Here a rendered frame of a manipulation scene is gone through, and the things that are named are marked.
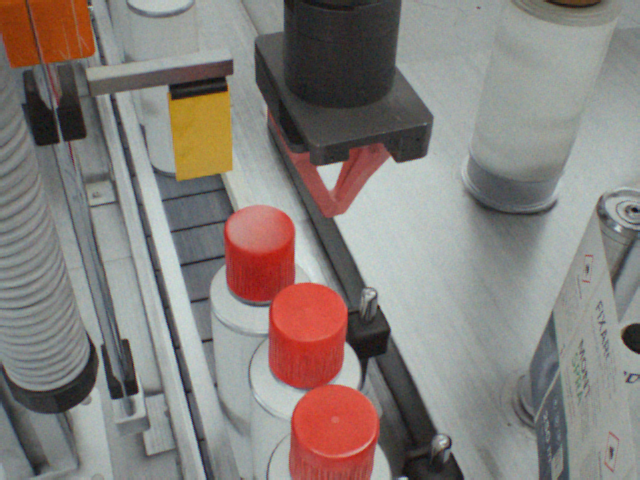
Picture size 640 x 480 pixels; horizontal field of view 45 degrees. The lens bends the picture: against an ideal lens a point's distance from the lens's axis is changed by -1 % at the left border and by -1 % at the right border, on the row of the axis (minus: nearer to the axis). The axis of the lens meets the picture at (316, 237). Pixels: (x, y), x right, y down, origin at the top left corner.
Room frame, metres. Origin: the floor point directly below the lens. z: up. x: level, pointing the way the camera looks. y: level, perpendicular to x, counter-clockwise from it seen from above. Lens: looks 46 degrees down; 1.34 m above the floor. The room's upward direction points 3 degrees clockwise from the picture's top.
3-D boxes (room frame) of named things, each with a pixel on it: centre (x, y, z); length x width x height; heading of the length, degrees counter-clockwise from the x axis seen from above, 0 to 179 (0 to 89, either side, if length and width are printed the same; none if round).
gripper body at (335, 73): (0.34, -0.01, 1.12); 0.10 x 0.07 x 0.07; 22
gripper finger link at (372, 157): (0.35, 0.00, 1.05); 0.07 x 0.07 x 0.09; 22
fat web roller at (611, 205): (0.29, -0.16, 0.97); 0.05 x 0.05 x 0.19
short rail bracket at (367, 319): (0.33, -0.04, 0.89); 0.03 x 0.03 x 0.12; 21
